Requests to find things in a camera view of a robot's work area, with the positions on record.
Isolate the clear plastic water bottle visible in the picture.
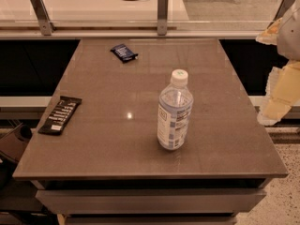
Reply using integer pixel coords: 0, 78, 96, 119
157, 69, 193, 150

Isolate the black rxbar wrapper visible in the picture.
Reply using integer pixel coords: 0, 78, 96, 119
38, 96, 82, 136

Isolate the metal glass bracket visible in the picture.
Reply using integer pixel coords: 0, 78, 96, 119
157, 0, 169, 36
269, 0, 296, 25
30, 0, 54, 36

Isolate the blue rxbar blueberry wrapper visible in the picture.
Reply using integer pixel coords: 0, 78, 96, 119
111, 44, 138, 63

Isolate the middle metal glass bracket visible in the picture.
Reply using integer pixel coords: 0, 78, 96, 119
157, 0, 169, 36

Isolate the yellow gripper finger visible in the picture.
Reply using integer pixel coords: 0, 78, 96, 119
257, 60, 300, 126
256, 18, 282, 45

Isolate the dark object at left edge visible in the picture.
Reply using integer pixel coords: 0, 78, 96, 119
0, 124, 32, 164

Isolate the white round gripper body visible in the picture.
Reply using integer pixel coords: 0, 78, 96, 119
277, 0, 300, 61

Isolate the left metal glass bracket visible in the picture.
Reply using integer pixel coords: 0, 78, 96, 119
30, 0, 54, 36

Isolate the right metal glass bracket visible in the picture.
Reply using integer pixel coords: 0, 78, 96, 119
269, 0, 296, 25

